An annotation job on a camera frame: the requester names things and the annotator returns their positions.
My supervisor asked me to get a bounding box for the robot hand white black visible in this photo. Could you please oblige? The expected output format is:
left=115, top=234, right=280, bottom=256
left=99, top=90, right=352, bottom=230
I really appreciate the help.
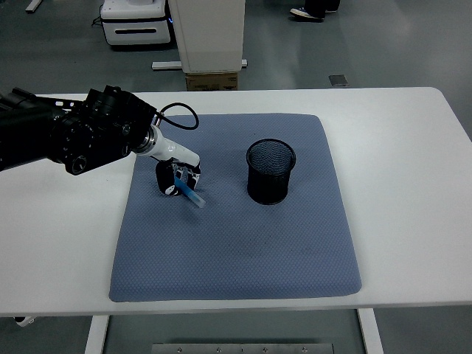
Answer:
left=138, top=128, right=203, bottom=199

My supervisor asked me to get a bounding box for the blue marker pen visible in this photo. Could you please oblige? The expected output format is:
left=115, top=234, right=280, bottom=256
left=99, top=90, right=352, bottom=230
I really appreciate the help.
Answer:
left=173, top=176, right=207, bottom=210

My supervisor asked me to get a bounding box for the black mesh pen holder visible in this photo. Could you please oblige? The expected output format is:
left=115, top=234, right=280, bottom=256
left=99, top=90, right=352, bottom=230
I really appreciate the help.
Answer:
left=246, top=138, right=297, bottom=206

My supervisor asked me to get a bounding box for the brown cardboard box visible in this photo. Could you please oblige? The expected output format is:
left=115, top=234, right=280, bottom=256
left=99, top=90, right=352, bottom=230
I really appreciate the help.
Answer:
left=184, top=72, right=239, bottom=91

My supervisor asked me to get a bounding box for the grey floor foot bar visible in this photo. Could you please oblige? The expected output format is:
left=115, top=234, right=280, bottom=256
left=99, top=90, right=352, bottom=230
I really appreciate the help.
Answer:
left=151, top=58, right=249, bottom=72

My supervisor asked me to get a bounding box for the blue-grey padded mat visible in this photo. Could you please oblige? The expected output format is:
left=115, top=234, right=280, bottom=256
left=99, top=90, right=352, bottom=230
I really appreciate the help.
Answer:
left=108, top=113, right=363, bottom=303

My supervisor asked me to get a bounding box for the white upright cabinet panel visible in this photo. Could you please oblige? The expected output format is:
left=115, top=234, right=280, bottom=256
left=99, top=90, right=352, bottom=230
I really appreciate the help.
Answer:
left=168, top=0, right=246, bottom=74

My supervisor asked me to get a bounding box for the person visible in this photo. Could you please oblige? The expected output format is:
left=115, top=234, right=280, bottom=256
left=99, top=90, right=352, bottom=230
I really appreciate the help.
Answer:
left=289, top=0, right=342, bottom=23

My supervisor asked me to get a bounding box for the white table leg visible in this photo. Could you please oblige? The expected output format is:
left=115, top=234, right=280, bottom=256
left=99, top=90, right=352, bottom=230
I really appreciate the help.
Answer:
left=355, top=308, right=385, bottom=354
left=83, top=315, right=111, bottom=354

